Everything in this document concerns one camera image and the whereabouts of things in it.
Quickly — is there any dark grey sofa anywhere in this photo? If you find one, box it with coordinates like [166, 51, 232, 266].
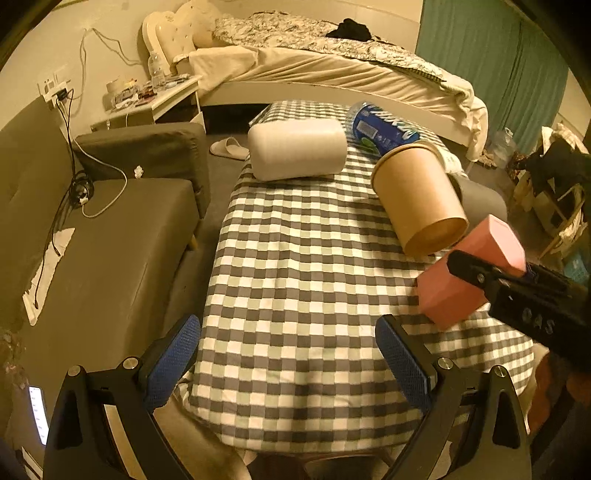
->
[1, 99, 211, 420]

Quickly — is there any large water jug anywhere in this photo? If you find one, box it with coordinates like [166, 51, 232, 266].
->
[489, 127, 517, 169]

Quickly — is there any brown paper cup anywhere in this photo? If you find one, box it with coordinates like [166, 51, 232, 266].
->
[370, 142, 469, 257]

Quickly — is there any white nightstand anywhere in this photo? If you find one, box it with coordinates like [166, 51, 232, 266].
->
[90, 76, 205, 132]

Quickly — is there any white paper on sofa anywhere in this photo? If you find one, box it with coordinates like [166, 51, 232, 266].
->
[22, 228, 75, 326]

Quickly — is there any checkered tablecloth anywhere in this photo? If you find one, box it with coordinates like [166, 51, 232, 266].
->
[177, 99, 537, 455]

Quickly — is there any black cable on sofa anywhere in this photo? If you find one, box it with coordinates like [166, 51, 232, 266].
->
[32, 89, 96, 310]

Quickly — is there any grey plastic cup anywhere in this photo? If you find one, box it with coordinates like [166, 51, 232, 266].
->
[447, 173, 507, 231]

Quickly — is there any black clothing on bed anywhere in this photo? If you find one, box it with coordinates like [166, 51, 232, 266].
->
[325, 18, 373, 42]

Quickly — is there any white charging cable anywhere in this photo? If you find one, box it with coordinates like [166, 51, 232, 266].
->
[73, 138, 129, 219]

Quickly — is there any wall power socket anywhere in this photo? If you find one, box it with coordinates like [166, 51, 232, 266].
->
[37, 71, 71, 103]

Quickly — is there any wooden chair with clothes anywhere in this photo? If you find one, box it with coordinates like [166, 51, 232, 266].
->
[506, 123, 589, 258]

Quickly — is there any clear bottle on nightstand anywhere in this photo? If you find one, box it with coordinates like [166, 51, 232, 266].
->
[148, 52, 166, 91]

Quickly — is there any slipper left of table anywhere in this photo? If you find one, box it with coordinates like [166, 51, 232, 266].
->
[209, 137, 250, 161]

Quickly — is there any pink hexagonal cup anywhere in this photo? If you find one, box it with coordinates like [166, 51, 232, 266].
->
[417, 215, 527, 331]

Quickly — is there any white printed paper cup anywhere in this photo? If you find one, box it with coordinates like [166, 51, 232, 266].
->
[435, 143, 465, 176]

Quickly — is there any green curtain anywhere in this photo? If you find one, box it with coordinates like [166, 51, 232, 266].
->
[416, 0, 568, 153]

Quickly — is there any patterned quilt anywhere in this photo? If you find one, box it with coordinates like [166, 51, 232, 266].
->
[213, 11, 447, 85]

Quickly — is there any white bed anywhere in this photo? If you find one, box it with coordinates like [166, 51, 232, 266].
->
[142, 1, 489, 160]

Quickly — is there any white plastic cup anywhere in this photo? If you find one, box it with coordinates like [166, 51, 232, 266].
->
[247, 119, 348, 182]

